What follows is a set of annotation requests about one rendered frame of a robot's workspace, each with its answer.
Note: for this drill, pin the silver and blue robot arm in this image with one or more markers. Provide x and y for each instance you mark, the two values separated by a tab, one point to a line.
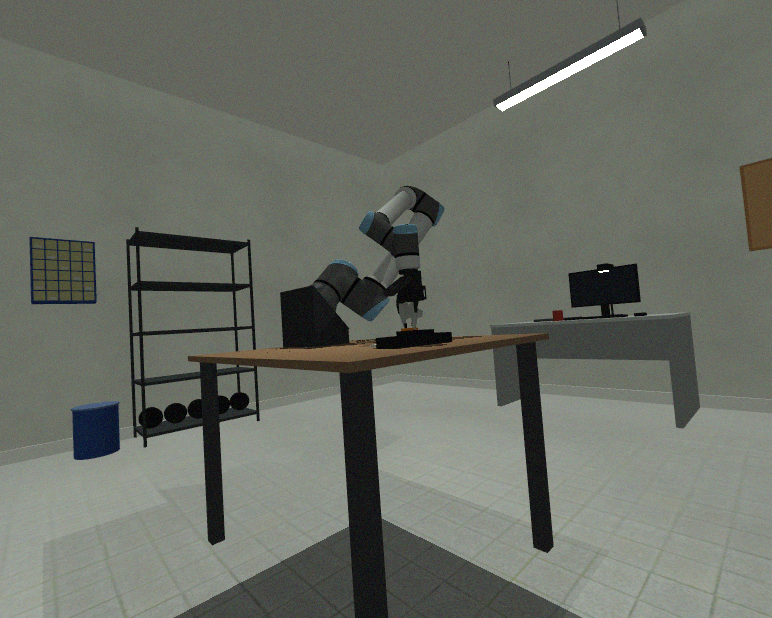
339	282

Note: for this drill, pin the black rack of labelled bins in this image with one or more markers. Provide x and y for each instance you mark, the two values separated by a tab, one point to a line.
413	338

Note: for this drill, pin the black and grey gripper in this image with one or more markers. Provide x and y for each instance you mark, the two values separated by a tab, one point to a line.
412	294

